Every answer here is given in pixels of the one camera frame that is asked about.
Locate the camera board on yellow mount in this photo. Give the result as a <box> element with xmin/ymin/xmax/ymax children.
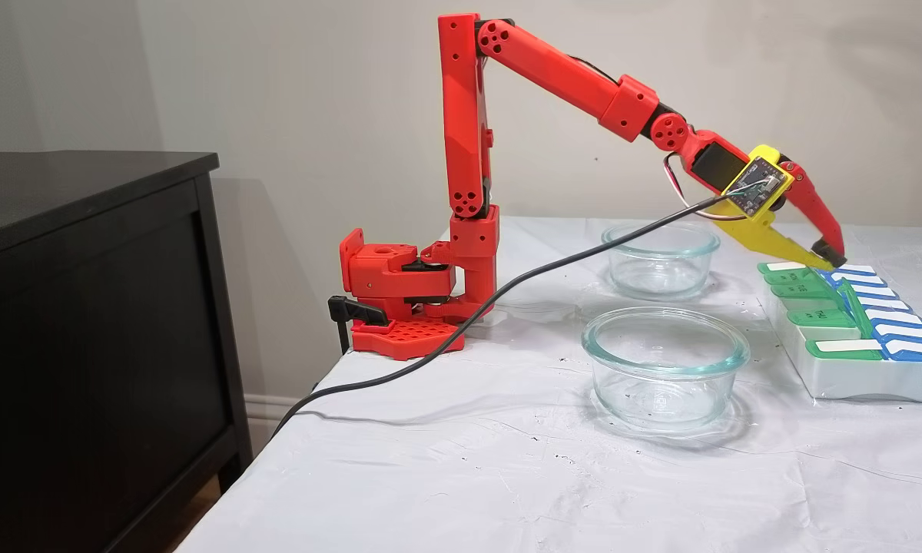
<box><xmin>722</xmin><ymin>156</ymin><xmax>794</xmax><ymax>220</ymax></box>

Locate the weekly pill organizer box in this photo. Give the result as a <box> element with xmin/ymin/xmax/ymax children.
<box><xmin>756</xmin><ymin>260</ymin><xmax>922</xmax><ymax>405</ymax></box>

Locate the black camera cable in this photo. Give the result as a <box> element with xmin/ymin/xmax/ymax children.
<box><xmin>271</xmin><ymin>184</ymin><xmax>769</xmax><ymax>440</ymax></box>

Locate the white baseboard trim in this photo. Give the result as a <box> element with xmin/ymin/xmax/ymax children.
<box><xmin>244</xmin><ymin>393</ymin><xmax>308</xmax><ymax>455</ymax></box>

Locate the red white servo wire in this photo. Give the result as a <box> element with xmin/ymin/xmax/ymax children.
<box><xmin>663</xmin><ymin>152</ymin><xmax>748</xmax><ymax>224</ymax></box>

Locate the white tablecloth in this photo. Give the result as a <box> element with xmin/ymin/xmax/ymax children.
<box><xmin>173</xmin><ymin>217</ymin><xmax>922</xmax><ymax>553</ymax></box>

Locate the small clear glass bowl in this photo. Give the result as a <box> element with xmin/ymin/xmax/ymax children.
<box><xmin>602</xmin><ymin>220</ymin><xmax>721</xmax><ymax>302</ymax></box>

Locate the black table clamp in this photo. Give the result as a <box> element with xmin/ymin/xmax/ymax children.
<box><xmin>328</xmin><ymin>296</ymin><xmax>389</xmax><ymax>354</ymax></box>

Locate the black wooden cabinet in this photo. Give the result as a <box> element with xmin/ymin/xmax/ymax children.
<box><xmin>0</xmin><ymin>151</ymin><xmax>253</xmax><ymax>553</ymax></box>

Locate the large clear glass bowl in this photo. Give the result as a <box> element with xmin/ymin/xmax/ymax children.
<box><xmin>582</xmin><ymin>308</ymin><xmax>751</xmax><ymax>431</ymax></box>

